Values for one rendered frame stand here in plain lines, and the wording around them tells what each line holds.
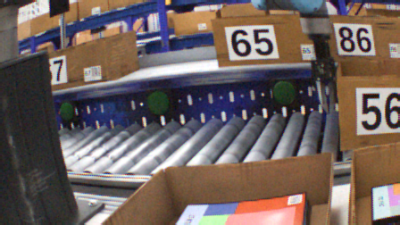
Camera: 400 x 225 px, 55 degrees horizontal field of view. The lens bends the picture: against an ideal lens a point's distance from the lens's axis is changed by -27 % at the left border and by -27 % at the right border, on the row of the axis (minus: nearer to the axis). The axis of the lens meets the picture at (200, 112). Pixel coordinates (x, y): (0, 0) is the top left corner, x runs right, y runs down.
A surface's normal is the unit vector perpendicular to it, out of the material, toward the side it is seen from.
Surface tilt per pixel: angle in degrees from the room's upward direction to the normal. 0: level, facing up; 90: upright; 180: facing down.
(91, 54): 90
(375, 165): 90
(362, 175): 90
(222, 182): 89
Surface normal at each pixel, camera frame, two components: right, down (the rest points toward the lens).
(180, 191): -0.25, 0.22
